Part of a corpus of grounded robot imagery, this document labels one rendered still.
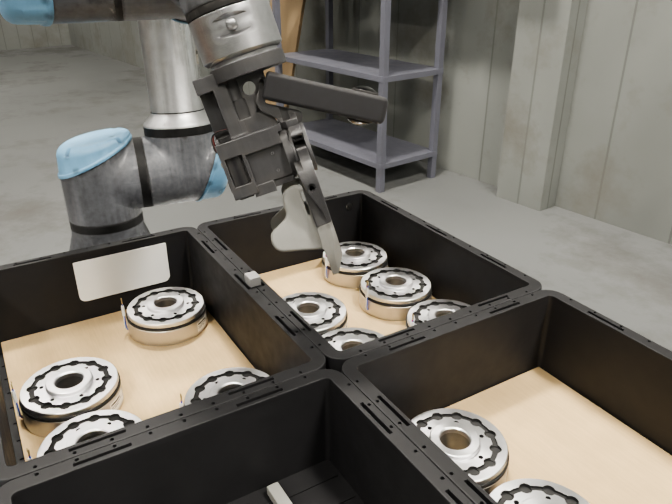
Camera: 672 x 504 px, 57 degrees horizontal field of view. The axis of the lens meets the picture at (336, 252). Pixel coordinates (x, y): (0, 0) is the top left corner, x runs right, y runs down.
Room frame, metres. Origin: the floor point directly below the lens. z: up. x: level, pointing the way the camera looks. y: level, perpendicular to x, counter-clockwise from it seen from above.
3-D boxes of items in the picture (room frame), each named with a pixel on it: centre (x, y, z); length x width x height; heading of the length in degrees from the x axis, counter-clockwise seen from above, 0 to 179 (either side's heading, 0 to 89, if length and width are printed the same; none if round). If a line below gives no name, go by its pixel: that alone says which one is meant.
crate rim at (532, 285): (0.74, -0.02, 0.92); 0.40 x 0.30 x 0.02; 31
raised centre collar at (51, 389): (0.55, 0.29, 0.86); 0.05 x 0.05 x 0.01
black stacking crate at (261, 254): (0.74, -0.02, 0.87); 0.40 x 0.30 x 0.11; 31
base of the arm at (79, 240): (0.95, 0.38, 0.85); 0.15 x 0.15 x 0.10
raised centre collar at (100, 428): (0.46, 0.23, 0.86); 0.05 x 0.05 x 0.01
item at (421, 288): (0.78, -0.09, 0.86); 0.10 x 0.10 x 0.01
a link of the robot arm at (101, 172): (0.96, 0.38, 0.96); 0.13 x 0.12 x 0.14; 110
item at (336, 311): (0.71, 0.04, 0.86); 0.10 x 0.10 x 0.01
